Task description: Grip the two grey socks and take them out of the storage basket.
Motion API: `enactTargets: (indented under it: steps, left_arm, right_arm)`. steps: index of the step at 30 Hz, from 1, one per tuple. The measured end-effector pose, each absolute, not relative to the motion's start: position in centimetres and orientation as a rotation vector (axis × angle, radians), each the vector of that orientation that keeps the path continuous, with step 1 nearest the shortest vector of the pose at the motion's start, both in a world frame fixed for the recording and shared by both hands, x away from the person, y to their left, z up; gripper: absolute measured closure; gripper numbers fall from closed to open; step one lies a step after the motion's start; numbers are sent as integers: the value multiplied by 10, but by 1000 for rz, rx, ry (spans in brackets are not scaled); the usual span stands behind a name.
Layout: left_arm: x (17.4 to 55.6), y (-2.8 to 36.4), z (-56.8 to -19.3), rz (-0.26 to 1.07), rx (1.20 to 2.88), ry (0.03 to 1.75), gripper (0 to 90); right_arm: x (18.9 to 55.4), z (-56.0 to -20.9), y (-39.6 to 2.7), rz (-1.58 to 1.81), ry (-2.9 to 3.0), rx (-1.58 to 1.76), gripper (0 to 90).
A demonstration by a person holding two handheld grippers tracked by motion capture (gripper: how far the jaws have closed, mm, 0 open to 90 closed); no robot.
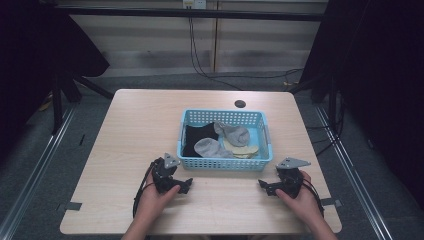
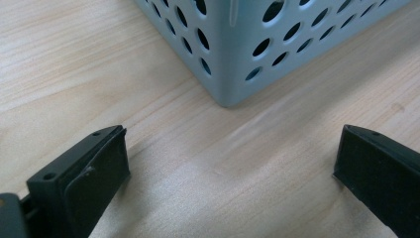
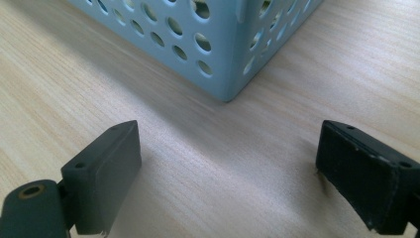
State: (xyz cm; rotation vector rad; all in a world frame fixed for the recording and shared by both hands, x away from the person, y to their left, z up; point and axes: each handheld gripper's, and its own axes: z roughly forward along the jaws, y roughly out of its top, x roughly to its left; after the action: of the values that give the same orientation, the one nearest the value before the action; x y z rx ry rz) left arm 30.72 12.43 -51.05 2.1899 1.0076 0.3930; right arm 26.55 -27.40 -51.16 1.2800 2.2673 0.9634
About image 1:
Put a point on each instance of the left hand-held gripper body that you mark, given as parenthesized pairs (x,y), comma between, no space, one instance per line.
(163,171)

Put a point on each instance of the black metal stand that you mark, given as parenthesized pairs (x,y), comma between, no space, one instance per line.
(66,96)
(320,90)

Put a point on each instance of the person's left hand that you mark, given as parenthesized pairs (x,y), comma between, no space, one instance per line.
(154,199)

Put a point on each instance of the black curtain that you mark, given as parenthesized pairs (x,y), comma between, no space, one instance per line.
(376,83)
(40,66)

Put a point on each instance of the person's right hand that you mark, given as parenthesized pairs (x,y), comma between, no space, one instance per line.
(301,201)

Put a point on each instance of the light blue plastic basket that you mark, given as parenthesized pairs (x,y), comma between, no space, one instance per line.
(225,140)

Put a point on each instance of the beige sock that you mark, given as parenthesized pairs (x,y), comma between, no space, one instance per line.
(243,150)

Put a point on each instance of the grey tape strip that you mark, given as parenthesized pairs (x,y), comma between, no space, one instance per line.
(71,206)
(331,202)

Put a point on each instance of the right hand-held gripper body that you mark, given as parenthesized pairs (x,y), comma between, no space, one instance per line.
(290,178)

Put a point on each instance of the grey sock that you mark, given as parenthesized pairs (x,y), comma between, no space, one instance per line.
(235,133)
(210,149)

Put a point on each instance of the black table grommet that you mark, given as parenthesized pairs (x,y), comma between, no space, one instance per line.
(240,103)

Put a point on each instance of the black sock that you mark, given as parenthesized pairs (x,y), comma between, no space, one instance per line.
(196,140)

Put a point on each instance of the white wall socket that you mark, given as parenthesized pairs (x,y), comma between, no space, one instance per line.
(194,4)

